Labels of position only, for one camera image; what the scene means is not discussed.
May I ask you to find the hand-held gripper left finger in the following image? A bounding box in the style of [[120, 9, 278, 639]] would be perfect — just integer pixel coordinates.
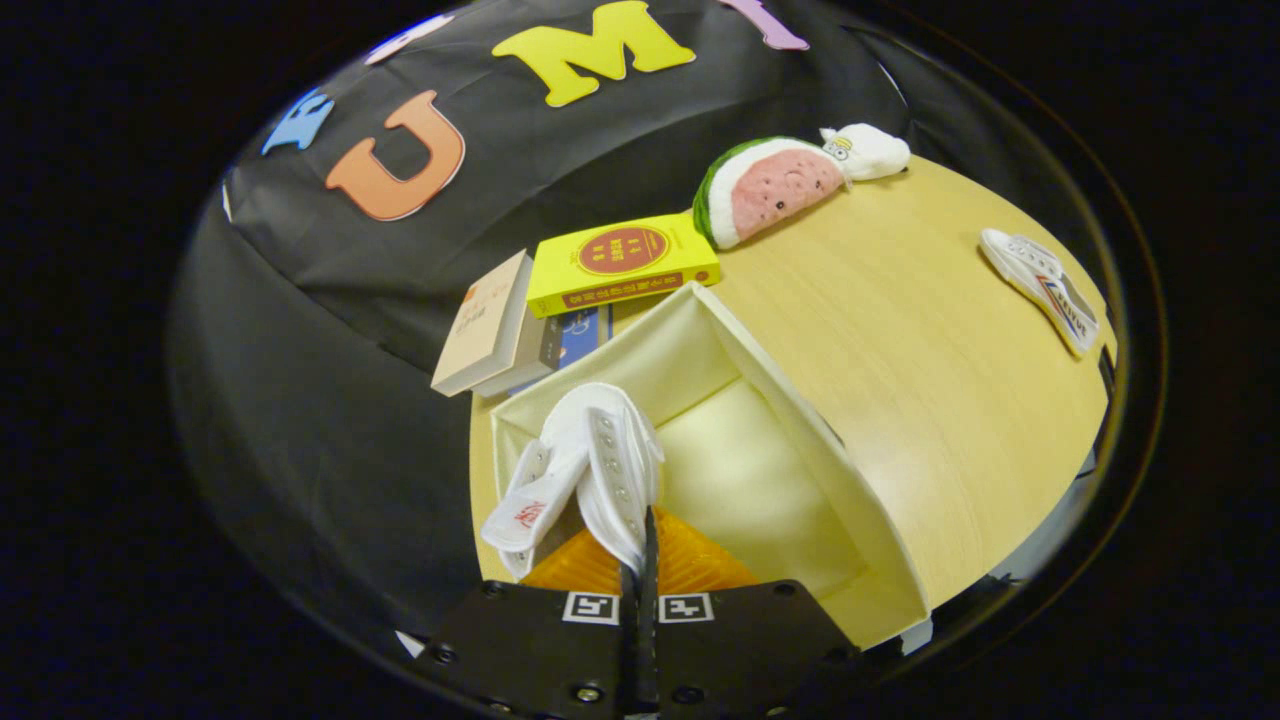
[[415, 505, 651, 720]]

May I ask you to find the white canvas shoe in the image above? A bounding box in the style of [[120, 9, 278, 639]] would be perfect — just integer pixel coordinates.
[[480, 382, 666, 581], [978, 228, 1101, 358]]

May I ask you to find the watermelon slice plush toy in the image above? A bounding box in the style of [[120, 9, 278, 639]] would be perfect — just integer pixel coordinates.
[[693, 137, 849, 251]]

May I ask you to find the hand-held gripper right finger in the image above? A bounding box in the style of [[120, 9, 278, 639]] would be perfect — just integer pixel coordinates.
[[648, 505, 861, 720]]

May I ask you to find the grey book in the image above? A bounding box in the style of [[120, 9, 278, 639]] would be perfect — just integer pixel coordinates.
[[470, 310, 567, 398]]

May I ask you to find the cream fabric storage box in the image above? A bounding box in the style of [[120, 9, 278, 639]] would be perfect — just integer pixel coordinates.
[[490, 282, 933, 649]]

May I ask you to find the white plush toy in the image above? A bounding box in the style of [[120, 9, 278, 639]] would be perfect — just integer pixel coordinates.
[[820, 123, 911, 183]]

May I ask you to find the yellow book red circle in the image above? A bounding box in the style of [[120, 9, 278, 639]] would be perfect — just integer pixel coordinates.
[[527, 212, 721, 319]]

